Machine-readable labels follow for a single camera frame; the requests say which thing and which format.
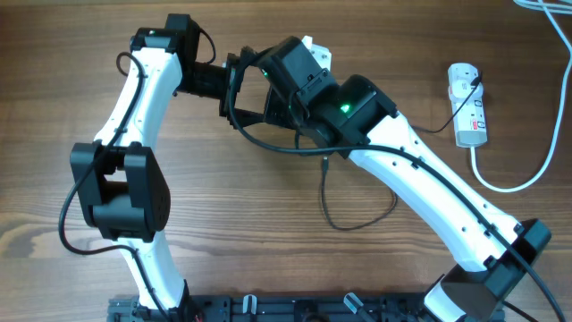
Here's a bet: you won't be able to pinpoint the black charger cable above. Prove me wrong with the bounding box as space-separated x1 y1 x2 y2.
319 71 484 232

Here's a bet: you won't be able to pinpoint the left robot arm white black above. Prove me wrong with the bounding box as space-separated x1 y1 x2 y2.
58 13 255 321

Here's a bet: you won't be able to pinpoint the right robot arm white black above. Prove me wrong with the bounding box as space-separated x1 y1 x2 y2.
257 37 551 321

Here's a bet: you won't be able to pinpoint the white charger adapter plug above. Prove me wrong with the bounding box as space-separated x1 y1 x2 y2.
449 77 484 103

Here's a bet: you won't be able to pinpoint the white power strip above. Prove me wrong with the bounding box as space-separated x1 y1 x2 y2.
448 63 487 148

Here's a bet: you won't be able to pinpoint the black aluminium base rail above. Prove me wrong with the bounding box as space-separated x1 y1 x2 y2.
106 292 506 322

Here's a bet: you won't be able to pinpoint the white power strip cord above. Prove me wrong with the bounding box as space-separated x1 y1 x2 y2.
468 0 572 194

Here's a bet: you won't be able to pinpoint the white cables at corner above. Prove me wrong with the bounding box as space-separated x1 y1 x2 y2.
512 0 572 16

